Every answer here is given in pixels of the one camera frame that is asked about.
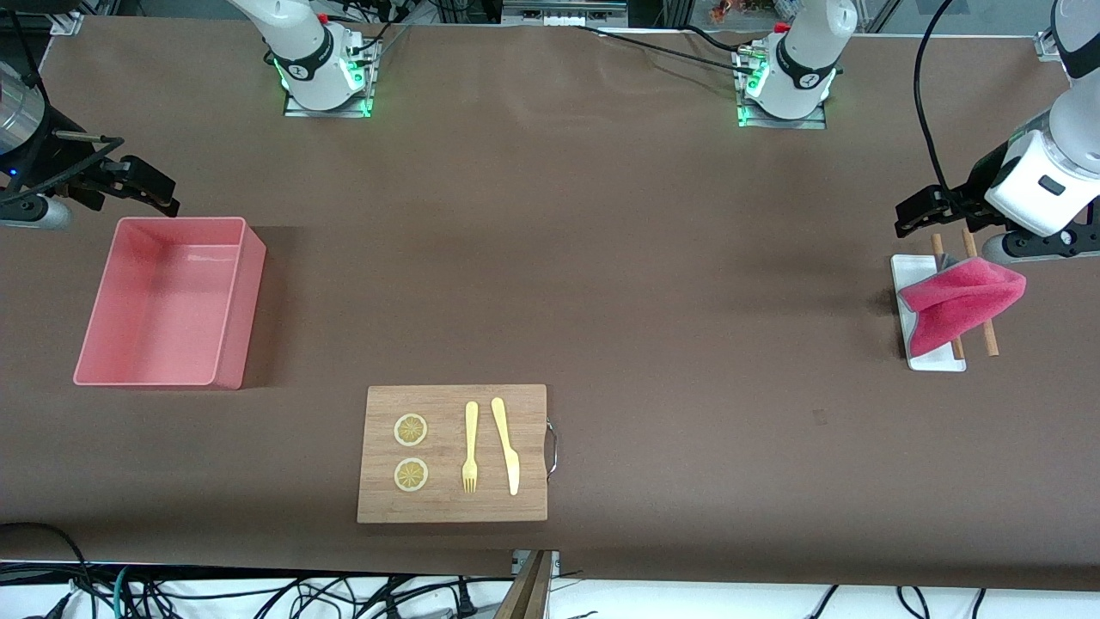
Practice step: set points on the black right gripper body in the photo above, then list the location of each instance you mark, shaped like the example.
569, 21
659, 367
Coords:
51, 161

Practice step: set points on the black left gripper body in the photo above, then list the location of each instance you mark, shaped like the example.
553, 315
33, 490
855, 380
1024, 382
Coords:
977, 186

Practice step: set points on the pink and grey cloth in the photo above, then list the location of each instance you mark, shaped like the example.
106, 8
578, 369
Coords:
962, 297

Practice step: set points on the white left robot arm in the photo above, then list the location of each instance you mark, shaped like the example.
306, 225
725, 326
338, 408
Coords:
803, 60

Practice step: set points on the white cloth rack base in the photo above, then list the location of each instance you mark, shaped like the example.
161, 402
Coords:
937, 363

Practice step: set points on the pink plastic bin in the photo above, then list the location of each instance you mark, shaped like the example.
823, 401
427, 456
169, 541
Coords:
155, 301

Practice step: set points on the lemon slice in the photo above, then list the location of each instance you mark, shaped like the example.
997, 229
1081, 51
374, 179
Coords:
411, 474
411, 430

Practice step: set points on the yellow plastic fork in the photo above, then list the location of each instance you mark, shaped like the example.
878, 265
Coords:
471, 430

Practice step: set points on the grey power strip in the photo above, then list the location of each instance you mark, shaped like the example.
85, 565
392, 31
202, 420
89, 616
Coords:
563, 13

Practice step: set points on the wooden cutting board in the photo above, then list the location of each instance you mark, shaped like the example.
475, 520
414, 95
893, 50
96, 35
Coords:
447, 507

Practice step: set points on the yellow plastic knife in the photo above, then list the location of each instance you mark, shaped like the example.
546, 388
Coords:
509, 456

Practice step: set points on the black power plug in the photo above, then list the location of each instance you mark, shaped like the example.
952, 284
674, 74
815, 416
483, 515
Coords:
466, 602

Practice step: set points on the wooden beam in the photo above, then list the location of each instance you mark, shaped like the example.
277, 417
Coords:
528, 593

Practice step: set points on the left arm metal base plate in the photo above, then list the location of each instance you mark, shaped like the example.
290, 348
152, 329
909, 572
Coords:
816, 123

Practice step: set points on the metal corner bracket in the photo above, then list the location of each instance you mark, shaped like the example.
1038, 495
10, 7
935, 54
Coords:
67, 24
1050, 45

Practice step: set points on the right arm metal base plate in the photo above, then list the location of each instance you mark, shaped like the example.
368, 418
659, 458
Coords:
296, 110

